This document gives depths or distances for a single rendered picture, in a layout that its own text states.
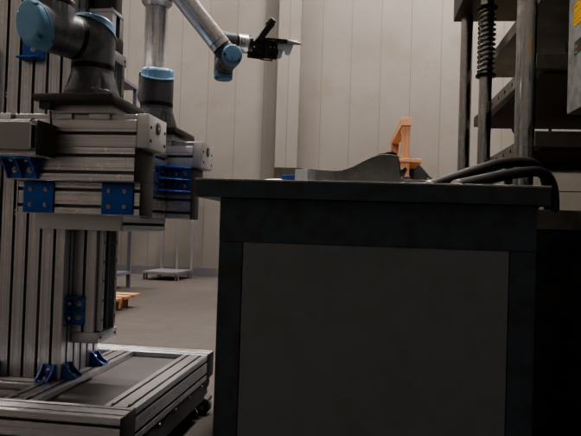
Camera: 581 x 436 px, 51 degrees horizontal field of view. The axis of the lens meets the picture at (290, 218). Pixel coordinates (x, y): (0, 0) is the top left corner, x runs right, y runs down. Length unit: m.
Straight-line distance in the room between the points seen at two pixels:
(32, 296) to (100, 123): 0.60
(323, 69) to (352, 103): 0.62
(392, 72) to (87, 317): 6.99
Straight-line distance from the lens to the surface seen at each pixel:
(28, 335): 2.03
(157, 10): 2.46
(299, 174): 1.54
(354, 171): 1.84
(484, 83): 2.82
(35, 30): 1.70
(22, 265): 2.02
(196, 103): 8.79
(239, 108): 8.62
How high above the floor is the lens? 0.70
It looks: 1 degrees up
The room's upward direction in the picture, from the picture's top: 2 degrees clockwise
